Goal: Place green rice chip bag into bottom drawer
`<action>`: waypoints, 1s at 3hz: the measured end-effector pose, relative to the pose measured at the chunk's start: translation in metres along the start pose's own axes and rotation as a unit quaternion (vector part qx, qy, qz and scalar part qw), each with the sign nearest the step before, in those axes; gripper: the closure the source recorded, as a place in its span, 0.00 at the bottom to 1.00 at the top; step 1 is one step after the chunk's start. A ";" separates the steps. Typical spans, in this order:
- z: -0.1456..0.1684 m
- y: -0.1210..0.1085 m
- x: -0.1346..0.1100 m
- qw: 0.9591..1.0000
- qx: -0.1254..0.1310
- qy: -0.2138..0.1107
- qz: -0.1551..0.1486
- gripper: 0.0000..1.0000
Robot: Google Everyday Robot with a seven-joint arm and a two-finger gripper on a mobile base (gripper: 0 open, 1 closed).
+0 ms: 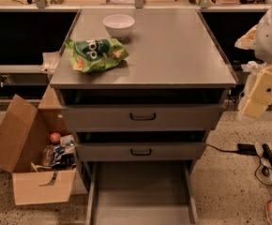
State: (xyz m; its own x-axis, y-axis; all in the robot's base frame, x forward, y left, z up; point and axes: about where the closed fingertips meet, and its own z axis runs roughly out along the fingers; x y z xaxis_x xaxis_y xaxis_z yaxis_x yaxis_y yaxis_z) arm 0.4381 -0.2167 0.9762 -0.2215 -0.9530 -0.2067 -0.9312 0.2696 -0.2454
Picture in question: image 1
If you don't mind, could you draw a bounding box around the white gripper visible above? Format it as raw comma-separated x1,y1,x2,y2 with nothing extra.
234,6,272,119

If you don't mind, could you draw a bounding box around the green rice chip bag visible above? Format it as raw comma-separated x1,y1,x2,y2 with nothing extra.
65,38,128,73

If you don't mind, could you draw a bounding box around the grey drawer cabinet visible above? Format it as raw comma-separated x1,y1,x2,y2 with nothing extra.
49,7,239,225

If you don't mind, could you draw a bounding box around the middle grey drawer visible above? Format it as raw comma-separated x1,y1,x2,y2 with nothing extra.
76,142,206,161

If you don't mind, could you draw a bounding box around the top grey drawer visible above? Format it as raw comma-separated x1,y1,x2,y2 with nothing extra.
62,104,223,132

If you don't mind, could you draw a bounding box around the bottom grey open drawer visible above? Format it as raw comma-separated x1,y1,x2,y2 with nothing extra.
85,161,199,225

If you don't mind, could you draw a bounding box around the black power adapter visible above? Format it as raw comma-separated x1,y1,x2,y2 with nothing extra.
237,143,257,156

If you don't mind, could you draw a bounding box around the white ceramic bowl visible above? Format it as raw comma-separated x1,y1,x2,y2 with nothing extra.
103,14,135,38

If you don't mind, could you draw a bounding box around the red apple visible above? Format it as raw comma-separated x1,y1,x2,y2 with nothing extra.
50,132,61,144

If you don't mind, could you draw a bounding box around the blue snack packet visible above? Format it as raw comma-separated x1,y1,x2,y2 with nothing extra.
51,145,66,165

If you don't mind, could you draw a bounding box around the clear plastic bottle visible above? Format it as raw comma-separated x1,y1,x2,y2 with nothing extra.
42,145,53,167

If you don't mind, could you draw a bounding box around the brown cardboard box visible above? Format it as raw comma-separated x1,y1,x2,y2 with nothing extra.
0,95,76,205

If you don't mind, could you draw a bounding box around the black floor cable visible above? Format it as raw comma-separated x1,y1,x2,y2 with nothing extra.
206,142,272,187

